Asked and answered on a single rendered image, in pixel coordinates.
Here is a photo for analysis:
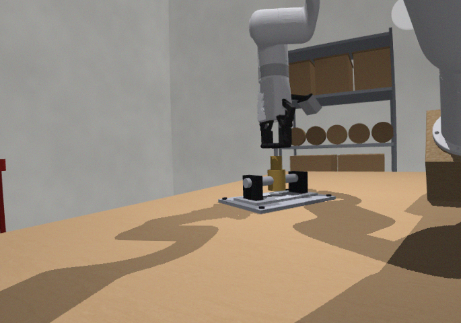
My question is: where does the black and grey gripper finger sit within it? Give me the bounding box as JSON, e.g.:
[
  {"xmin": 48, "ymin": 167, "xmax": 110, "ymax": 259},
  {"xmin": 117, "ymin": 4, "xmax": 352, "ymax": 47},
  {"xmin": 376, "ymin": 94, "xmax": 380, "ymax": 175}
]
[
  {"xmin": 276, "ymin": 99, "xmax": 295, "ymax": 145},
  {"xmin": 259, "ymin": 120, "xmax": 274, "ymax": 144}
]

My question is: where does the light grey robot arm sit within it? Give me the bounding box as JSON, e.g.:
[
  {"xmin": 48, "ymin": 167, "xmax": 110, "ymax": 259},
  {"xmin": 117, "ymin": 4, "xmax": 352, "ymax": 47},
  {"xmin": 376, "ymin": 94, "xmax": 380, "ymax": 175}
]
[{"xmin": 249, "ymin": 0, "xmax": 461, "ymax": 155}]

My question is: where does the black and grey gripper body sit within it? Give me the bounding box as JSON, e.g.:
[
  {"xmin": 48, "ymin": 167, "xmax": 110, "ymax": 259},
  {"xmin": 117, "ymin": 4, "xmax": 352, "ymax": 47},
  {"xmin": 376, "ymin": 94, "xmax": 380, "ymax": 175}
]
[{"xmin": 258, "ymin": 75, "xmax": 291, "ymax": 122}]

